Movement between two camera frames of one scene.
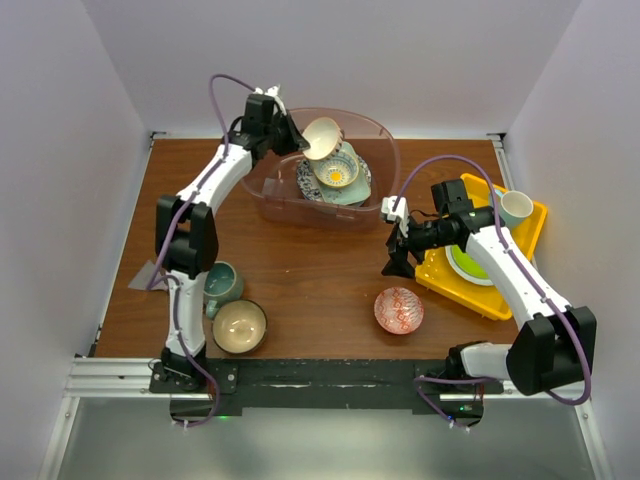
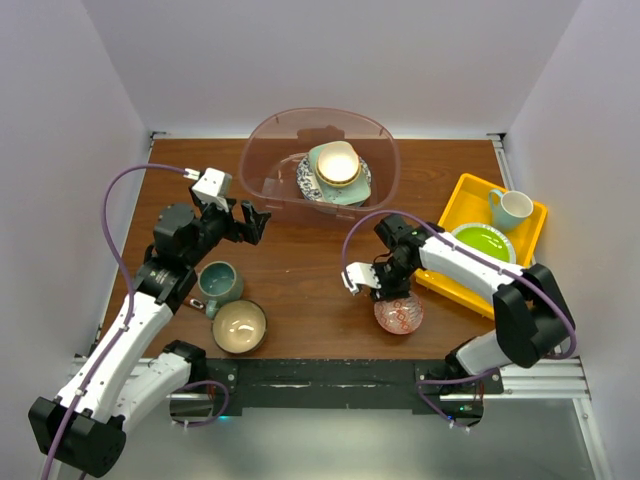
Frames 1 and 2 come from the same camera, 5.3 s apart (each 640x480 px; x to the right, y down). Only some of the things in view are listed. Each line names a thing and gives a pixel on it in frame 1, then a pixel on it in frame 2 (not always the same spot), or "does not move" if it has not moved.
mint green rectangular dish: x=356 y=191 does not move
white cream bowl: x=324 y=138 → x=338 y=162
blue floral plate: x=310 y=188 does not move
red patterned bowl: x=398 y=310 does not move
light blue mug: x=513 y=207 does not move
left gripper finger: x=300 y=145 → x=249 y=232
